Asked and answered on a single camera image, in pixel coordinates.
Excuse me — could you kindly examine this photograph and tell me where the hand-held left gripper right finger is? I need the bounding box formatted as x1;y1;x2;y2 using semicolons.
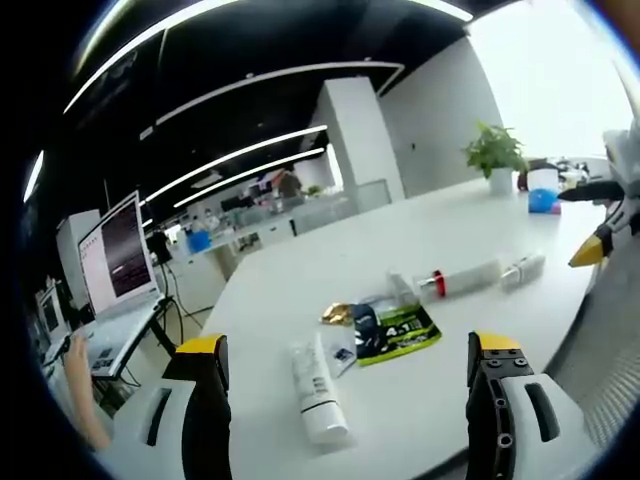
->
465;329;597;480

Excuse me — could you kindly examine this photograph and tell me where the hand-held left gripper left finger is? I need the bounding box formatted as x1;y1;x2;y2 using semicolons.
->
102;333;234;480

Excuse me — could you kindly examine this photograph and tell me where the short white skincare bottle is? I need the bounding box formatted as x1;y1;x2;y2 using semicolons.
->
499;253;548;293

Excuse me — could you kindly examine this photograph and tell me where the white skincare tube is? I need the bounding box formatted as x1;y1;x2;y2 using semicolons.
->
289;333;350;447

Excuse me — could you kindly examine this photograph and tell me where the green skincare sachet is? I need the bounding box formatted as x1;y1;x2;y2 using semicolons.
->
355;301;444;369

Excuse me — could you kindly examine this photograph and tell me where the white skincare bottle red band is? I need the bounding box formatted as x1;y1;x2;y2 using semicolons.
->
412;259;504;304

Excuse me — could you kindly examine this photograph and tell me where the small clear skincare sachet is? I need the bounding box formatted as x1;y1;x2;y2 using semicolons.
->
329;338;359;379

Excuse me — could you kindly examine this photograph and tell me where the small clear skincare bottle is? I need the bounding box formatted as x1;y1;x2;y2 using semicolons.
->
384;269;420;307

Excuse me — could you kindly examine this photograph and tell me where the dark blue skincare sachet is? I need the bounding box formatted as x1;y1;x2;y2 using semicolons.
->
351;303;380;357

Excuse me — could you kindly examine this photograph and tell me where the blue and white container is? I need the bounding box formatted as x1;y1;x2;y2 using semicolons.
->
526;168;559;216

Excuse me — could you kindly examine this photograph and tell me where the green plant in white pot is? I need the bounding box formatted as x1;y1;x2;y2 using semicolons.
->
461;119;531;197

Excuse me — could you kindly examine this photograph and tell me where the gold foil wrapper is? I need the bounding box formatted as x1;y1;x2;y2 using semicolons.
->
319;300;352;327

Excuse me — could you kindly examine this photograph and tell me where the open white laptop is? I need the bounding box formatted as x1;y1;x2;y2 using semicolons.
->
43;189;169;377

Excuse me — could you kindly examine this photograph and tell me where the black desk leg frame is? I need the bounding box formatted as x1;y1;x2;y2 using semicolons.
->
148;297;187;357

